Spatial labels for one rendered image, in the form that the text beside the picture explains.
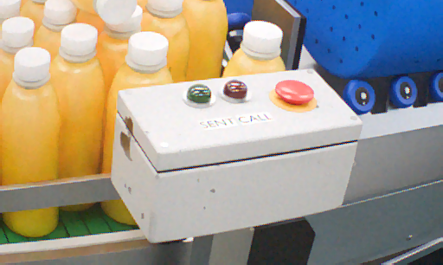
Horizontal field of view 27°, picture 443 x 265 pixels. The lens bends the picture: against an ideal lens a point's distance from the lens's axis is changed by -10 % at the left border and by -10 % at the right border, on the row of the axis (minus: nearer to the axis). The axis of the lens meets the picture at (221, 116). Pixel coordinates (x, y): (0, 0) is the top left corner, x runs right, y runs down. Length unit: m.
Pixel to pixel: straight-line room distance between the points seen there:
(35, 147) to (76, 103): 0.07
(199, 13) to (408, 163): 0.37
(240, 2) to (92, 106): 0.81
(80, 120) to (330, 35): 0.40
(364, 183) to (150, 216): 0.48
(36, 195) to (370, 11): 0.47
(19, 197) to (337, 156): 0.31
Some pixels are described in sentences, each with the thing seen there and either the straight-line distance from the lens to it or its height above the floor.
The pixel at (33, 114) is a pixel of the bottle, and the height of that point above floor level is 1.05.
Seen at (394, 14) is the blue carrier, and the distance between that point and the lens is 1.14.
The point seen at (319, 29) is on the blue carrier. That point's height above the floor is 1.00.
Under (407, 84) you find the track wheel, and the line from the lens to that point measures 1.26.
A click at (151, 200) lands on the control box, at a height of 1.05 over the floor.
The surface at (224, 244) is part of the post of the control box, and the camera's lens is 0.95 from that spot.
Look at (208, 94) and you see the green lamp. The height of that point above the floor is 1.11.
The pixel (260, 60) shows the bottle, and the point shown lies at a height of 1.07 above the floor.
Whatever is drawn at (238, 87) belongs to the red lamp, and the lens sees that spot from 0.89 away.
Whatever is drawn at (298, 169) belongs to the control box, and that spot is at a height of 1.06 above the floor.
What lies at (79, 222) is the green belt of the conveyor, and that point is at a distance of 1.04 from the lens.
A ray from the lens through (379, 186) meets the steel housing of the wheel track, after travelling 1.28.
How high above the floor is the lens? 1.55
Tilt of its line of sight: 31 degrees down
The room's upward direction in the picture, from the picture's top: 9 degrees clockwise
